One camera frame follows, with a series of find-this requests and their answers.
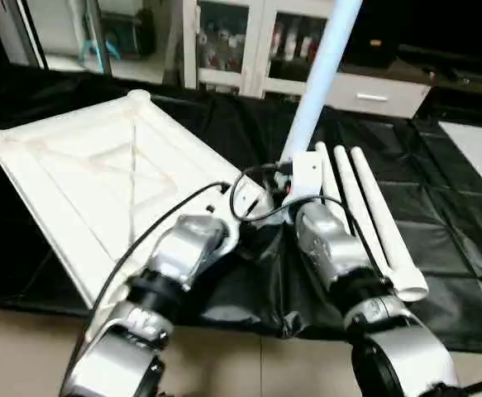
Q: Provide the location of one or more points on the white plastic table leg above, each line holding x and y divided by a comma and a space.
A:
358, 215
389, 240
327, 178
323, 74

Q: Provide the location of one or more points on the white plastic table top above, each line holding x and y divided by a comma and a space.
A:
75, 182

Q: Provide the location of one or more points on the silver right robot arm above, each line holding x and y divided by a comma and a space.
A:
348, 273

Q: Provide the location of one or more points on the white glass door cabinet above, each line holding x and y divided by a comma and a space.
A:
232, 45

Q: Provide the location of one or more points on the white drawer unit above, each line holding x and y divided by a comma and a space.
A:
373, 95

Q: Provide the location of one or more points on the black box device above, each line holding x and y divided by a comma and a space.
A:
371, 45

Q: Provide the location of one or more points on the teal floor stand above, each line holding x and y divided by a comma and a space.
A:
98, 51

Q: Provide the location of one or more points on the black plastic mat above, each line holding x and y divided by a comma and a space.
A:
455, 240

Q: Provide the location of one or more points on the white side table black legs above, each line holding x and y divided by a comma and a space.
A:
480, 153

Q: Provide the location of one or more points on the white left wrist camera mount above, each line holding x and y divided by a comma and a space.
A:
240, 219

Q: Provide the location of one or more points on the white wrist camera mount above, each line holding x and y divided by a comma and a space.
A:
305, 178
240, 219

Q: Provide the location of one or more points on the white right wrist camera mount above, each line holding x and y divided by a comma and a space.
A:
305, 178

